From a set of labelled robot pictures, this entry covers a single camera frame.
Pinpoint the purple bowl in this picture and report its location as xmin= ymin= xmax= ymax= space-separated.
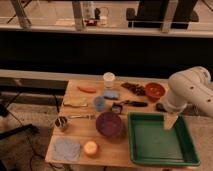
xmin=96 ymin=112 xmax=123 ymax=138

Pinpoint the wooden table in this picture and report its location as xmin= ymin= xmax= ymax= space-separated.
xmin=44 ymin=79 xmax=201 ymax=169

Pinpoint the yellow banana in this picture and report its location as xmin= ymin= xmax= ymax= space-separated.
xmin=63 ymin=98 xmax=87 ymax=107

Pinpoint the orange carrot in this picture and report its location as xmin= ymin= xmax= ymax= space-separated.
xmin=77 ymin=86 xmax=96 ymax=93

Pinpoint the black rectangular block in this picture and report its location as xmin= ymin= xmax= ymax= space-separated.
xmin=156 ymin=103 xmax=166 ymax=112

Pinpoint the blue sponge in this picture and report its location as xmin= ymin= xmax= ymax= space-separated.
xmin=103 ymin=90 xmax=119 ymax=100

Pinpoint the blue cup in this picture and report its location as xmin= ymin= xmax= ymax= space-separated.
xmin=93 ymin=96 xmax=105 ymax=112

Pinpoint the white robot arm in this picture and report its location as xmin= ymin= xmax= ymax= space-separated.
xmin=161 ymin=66 xmax=213 ymax=130

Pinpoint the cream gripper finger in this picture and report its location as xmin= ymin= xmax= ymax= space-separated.
xmin=164 ymin=114 xmax=178 ymax=130

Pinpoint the metal fork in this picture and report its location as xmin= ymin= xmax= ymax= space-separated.
xmin=68 ymin=114 xmax=96 ymax=119

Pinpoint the green plastic tray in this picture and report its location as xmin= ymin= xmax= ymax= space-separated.
xmin=128 ymin=112 xmax=200 ymax=167

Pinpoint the orange round fruit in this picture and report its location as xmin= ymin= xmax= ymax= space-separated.
xmin=83 ymin=141 xmax=98 ymax=157

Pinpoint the black handled tool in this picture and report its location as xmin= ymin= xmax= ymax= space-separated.
xmin=111 ymin=100 xmax=148 ymax=114

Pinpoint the red bowl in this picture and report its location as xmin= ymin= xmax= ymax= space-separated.
xmin=145 ymin=82 xmax=165 ymax=102

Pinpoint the white paper cup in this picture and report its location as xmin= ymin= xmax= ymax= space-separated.
xmin=103 ymin=72 xmax=115 ymax=88

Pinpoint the blue cloth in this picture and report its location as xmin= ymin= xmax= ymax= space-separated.
xmin=52 ymin=138 xmax=81 ymax=162

